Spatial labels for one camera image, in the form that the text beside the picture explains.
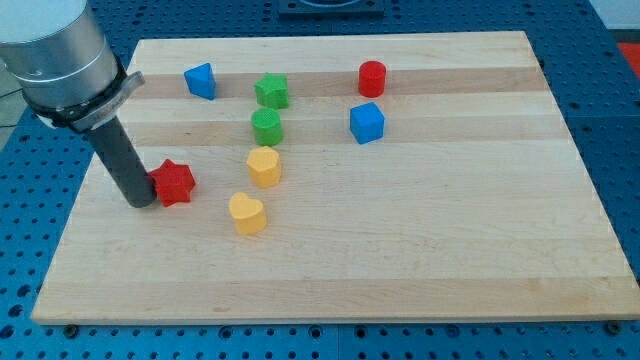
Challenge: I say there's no red star block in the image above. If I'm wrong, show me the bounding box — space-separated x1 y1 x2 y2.
149 159 196 207

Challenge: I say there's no blue triangle block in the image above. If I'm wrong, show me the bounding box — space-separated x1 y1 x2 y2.
184 63 216 100

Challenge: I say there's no yellow pentagon block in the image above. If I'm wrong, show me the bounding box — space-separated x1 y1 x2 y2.
246 146 282 188

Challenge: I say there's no green star block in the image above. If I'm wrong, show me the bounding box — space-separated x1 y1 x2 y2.
254 73 289 109

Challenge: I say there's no light wooden board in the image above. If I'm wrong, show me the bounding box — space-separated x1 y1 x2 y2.
32 31 639 325

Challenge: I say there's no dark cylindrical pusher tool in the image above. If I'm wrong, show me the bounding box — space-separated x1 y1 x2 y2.
87 117 156 208

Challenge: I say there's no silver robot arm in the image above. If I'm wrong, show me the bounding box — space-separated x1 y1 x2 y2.
1 0 144 132

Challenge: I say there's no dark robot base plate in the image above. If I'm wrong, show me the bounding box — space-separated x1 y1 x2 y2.
276 0 385 18

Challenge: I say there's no green cylinder block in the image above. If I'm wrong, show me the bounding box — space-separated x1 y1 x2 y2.
251 108 283 146

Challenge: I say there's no yellow heart block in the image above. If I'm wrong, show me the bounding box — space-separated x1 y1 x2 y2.
229 192 268 235

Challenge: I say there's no red cylinder block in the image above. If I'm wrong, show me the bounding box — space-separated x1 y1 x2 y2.
358 60 387 98

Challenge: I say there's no blue cube block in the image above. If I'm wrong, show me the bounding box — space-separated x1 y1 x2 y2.
349 102 385 144

